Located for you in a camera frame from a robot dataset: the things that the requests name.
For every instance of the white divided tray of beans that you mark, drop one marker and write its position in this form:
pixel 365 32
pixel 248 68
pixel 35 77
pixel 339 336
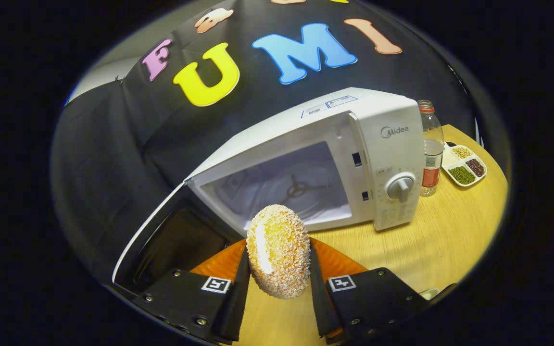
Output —
pixel 462 175

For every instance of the white microwave oven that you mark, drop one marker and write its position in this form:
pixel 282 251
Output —
pixel 387 144

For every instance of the clear plastic bottle red label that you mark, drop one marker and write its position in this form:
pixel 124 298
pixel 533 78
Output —
pixel 432 144

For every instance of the cream rectangular plate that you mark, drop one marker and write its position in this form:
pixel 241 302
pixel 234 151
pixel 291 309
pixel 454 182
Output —
pixel 430 294

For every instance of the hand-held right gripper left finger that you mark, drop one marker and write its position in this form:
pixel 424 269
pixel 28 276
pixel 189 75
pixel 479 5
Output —
pixel 238 298

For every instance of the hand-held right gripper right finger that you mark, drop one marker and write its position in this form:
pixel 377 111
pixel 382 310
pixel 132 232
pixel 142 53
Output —
pixel 318 298

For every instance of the sesame bread roll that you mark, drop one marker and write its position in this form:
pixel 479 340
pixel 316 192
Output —
pixel 279 250

